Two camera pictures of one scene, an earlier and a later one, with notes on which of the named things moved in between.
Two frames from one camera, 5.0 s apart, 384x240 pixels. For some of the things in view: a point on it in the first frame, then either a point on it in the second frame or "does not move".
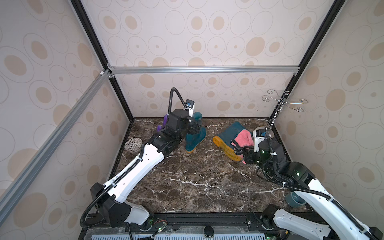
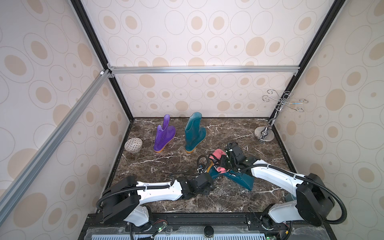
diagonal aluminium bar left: (12, 191) does not move
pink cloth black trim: (245, 138) to (215, 157)
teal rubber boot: (193, 140) does not move
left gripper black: (196, 127) to (208, 189)
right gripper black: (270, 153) to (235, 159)
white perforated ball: (133, 144) does not move
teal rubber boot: (223, 140) to (243, 179)
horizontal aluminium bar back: (176, 70) does not move
